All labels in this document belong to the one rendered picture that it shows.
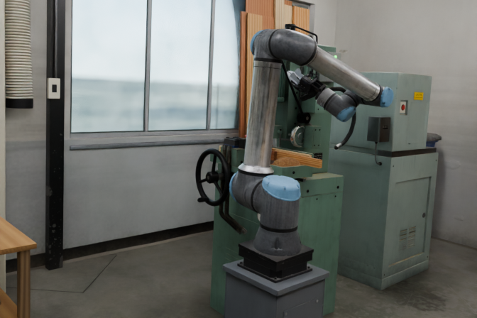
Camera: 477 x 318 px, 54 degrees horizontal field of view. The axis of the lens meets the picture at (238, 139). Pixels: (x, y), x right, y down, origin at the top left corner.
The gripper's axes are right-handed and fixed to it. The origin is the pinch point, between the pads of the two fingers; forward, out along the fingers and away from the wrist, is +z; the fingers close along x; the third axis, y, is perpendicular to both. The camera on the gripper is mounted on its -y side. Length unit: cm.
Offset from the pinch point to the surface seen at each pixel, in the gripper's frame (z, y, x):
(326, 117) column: -18.2, -37.7, -21.9
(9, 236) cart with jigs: 42, -43, 140
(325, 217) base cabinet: -53, -62, 14
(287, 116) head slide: -5.8, -29.1, -0.3
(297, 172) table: -33.3, -23.1, 26.2
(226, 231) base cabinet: -19, -70, 57
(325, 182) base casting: -42, -49, 5
